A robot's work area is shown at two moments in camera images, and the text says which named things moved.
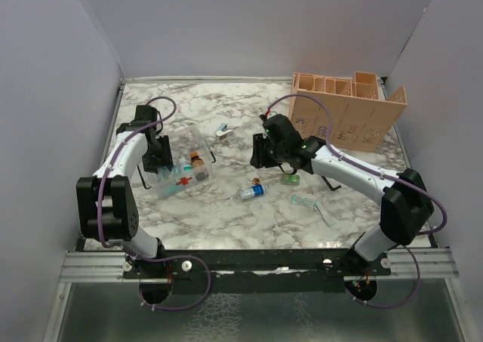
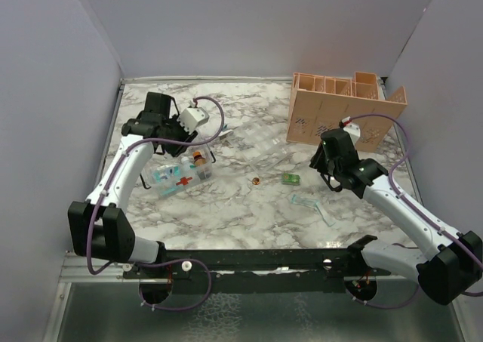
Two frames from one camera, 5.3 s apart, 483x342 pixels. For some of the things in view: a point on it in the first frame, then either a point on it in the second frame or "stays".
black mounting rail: [253, 270] stays
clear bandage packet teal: [297, 200] stays
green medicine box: [290, 179] stays
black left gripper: [164, 159] -> [186, 137]
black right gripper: [259, 159] -> [318, 161]
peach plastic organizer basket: [360, 118] stays
